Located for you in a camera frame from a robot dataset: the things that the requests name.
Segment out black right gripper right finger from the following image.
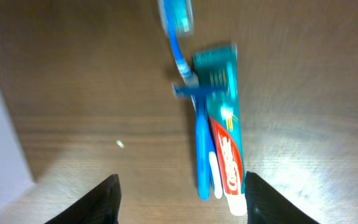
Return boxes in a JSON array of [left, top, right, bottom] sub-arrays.
[[245, 172, 318, 224]]

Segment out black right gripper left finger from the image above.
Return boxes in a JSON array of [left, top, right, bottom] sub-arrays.
[[45, 174, 122, 224]]

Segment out blue disposable razor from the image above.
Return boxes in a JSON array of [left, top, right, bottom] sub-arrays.
[[173, 85, 225, 200]]

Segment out blue toothbrush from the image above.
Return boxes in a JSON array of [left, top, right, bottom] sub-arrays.
[[157, 0, 223, 200]]

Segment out red white toothpaste tube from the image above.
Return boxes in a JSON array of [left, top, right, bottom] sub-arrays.
[[193, 44, 247, 216]]

